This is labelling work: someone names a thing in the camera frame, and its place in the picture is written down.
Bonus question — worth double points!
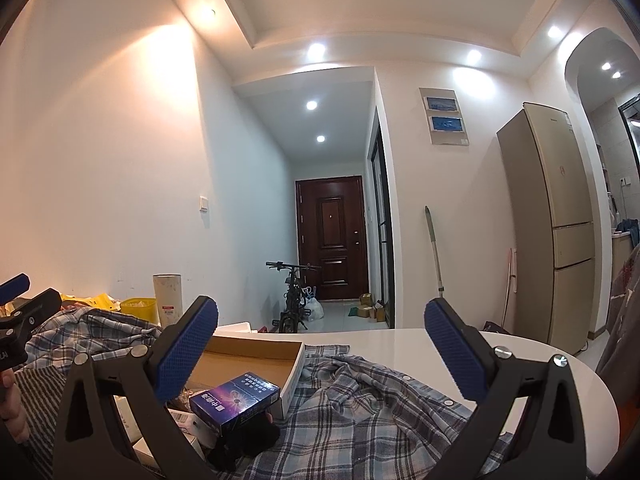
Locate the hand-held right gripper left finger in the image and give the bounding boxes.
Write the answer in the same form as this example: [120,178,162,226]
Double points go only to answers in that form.
[52,296,221,480]

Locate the wall electrical panel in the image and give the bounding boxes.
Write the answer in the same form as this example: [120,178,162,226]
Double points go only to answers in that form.
[419,87,471,147]

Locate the mop handle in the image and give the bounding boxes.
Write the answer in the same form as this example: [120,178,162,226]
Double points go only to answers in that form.
[425,205,447,301]

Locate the black bicycle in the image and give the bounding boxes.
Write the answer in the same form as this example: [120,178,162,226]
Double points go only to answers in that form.
[265,261,322,335]

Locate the person's left hand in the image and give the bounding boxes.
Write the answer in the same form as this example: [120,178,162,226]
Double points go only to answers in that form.
[0,371,30,445]

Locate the yellow plastic bag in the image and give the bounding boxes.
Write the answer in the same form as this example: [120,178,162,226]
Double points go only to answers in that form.
[60,292,121,311]

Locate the white plastic bag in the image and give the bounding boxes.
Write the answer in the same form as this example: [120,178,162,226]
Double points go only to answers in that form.
[302,296,325,323]

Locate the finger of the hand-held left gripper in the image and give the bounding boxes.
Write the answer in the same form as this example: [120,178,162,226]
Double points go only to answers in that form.
[0,273,32,306]
[0,287,62,333]

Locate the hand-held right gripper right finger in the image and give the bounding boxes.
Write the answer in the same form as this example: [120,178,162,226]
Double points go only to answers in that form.
[424,297,588,480]

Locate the yellow bin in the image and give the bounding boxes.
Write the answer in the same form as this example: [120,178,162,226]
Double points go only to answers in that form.
[120,298,160,328]

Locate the white cylindrical tube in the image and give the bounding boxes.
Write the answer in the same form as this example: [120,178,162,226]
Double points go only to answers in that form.
[152,273,183,331]

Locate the black framed glass door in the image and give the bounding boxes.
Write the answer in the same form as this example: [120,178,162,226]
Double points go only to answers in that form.
[370,107,396,328]

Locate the small white box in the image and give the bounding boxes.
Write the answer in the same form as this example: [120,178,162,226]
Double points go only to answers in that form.
[112,395,142,445]

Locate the blue cloth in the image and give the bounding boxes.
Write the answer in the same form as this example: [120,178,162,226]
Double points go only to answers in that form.
[616,219,640,248]

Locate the beige refrigerator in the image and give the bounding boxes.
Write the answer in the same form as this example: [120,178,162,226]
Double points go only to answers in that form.
[496,102,597,356]

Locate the pink white stick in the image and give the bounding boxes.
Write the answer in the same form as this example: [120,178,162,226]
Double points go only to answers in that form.
[500,247,517,331]

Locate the black fabric bundle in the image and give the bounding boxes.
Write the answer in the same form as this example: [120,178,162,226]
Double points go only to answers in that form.
[207,412,281,471]

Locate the pile of small cardboard boxes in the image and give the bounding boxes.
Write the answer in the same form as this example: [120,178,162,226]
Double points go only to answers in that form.
[359,292,387,322]

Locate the purple blue printed box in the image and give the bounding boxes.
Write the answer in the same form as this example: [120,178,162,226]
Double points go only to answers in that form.
[189,371,281,436]

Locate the dark red entrance door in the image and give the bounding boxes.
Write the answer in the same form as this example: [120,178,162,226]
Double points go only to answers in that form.
[295,175,370,302]

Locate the recessed ceiling spotlights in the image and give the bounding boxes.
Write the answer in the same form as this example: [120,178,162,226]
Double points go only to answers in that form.
[200,2,623,146]

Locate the white barcode box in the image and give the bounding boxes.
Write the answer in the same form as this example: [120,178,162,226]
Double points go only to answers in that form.
[167,407,207,463]

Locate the cardboard box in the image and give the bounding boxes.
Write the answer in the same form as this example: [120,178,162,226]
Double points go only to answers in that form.
[185,334,306,421]

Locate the brown garment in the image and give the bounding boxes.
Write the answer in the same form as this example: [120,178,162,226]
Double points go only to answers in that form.
[595,242,640,411]

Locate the blue plaid shirt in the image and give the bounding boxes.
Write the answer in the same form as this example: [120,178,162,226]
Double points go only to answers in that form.
[20,307,526,480]

